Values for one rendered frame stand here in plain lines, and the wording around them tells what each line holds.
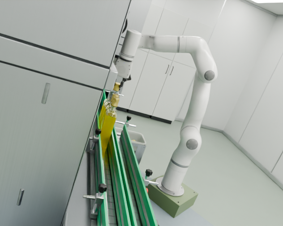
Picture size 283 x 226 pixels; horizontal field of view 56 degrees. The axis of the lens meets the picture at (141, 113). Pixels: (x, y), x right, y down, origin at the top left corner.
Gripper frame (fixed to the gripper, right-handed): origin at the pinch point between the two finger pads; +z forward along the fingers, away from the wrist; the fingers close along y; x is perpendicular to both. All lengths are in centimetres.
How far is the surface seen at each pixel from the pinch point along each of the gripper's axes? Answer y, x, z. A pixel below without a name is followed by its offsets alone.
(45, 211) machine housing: 2, -87, 21
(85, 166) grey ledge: 4, -52, 25
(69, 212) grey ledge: 9, -82, 22
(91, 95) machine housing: 5, -81, -21
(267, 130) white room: 260, 357, 102
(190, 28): 48, 394, -22
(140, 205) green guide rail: 32, -68, 20
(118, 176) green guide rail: 20, -62, 16
